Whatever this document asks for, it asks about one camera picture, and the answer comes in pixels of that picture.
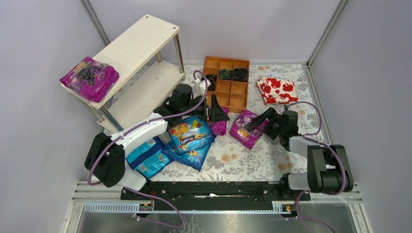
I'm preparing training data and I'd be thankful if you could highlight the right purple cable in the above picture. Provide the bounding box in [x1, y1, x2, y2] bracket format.
[283, 101, 348, 233]

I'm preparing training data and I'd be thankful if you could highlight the black rolled item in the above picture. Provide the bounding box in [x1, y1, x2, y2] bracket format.
[206, 74, 217, 91]
[232, 67, 249, 83]

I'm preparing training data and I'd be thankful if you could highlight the floral table mat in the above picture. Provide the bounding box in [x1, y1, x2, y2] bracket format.
[91, 64, 338, 183]

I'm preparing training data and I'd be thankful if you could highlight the red floral folded cloth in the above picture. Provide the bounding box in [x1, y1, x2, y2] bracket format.
[255, 77, 299, 105]

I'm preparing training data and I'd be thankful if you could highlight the white two-tier shelf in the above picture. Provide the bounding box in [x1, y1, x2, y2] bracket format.
[80, 15, 186, 133]

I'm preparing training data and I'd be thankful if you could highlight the purple grape candy bag front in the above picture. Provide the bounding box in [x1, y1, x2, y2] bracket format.
[229, 109, 269, 150]

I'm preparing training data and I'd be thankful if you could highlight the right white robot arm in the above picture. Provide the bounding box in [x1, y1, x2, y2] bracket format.
[250, 108, 354, 195]

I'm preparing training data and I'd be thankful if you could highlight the black rolled item left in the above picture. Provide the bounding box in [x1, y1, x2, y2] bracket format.
[206, 74, 217, 91]

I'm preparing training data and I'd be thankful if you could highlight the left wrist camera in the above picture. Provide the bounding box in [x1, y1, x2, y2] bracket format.
[195, 79, 213, 95]

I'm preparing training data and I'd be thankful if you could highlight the blue fruit candy bag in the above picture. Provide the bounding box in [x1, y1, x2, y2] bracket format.
[168, 116, 215, 155]

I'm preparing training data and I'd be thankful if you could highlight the purple grape candy bag stack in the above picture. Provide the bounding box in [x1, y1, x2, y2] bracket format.
[60, 57, 120, 103]

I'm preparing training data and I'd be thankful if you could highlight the dark green rolled item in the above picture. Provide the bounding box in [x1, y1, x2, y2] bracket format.
[218, 69, 233, 81]

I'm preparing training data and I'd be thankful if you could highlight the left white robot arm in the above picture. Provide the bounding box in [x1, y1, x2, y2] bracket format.
[84, 84, 229, 191]

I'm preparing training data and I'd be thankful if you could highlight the blue candy bag underneath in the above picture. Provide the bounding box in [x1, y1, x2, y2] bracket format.
[162, 135, 216, 172]

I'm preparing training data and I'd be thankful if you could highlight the teal blue snack bag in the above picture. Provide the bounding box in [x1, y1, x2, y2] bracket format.
[126, 136, 172, 179]

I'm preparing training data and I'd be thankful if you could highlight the black rolled item right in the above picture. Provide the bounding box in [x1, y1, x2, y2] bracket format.
[232, 67, 249, 83]

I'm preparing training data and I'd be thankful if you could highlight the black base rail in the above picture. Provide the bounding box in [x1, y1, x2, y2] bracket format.
[120, 182, 300, 212]

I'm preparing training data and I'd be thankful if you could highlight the orange wooden compartment tray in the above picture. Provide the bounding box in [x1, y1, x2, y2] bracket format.
[203, 56, 250, 113]

